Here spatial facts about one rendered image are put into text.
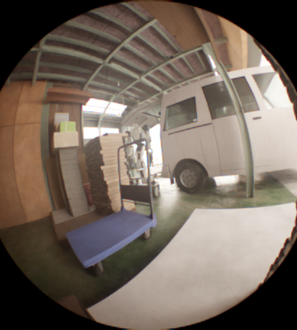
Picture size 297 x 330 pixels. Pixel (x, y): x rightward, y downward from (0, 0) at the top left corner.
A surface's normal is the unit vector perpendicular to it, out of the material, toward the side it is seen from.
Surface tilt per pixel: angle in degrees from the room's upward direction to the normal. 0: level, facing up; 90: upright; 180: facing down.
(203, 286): 0
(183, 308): 0
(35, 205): 90
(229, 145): 90
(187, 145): 90
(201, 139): 90
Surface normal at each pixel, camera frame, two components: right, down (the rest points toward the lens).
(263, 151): -0.62, 0.18
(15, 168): 0.76, -0.11
